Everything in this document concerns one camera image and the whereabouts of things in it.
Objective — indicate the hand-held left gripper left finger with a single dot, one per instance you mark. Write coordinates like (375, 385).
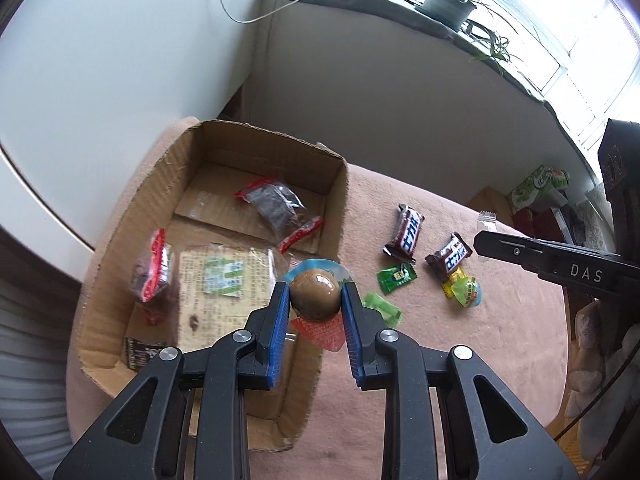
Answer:
(279, 330)

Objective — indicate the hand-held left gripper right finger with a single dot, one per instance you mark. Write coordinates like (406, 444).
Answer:
(352, 340)

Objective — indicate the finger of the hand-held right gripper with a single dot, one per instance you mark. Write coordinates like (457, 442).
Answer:
(505, 250)

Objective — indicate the light green candy packet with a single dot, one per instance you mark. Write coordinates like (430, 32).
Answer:
(382, 307)

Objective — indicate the packaged brown braised egg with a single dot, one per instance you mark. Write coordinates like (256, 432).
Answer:
(314, 292)

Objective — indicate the dark brown chocolate bar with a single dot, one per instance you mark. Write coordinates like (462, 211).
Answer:
(406, 235)
(452, 257)

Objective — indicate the yellow-green jelly cup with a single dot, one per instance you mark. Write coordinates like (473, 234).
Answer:
(465, 292)

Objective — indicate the clear-wrapped sliced bread pack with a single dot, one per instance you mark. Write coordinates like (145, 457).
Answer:
(220, 310)

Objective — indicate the dark green candy packet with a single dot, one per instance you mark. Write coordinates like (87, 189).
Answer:
(396, 277)

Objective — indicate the red-edged clear dried fruit packet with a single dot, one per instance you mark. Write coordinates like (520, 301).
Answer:
(275, 205)
(152, 270)

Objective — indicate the small dark sachet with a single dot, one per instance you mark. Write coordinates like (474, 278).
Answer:
(142, 352)

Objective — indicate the brown cardboard box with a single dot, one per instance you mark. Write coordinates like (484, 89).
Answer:
(225, 180)

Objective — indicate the green snack bag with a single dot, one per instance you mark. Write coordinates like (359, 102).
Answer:
(532, 187)

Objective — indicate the white ribbed panel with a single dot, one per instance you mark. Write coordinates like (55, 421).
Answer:
(30, 360)

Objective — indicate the potted spider plant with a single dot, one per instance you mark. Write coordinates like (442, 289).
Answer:
(445, 2)

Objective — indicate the white cabinet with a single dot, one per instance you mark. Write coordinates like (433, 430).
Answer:
(100, 85)

